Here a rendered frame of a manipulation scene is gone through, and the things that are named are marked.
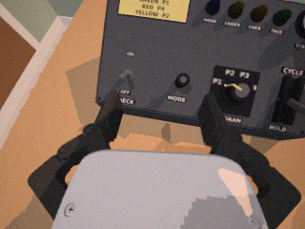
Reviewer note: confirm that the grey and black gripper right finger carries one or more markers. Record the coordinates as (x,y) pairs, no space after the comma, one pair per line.
(276,195)

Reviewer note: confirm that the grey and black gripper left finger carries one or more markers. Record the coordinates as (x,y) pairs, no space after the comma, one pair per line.
(48,181)

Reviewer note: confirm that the dark grey control console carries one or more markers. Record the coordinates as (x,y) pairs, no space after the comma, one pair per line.
(168,54)

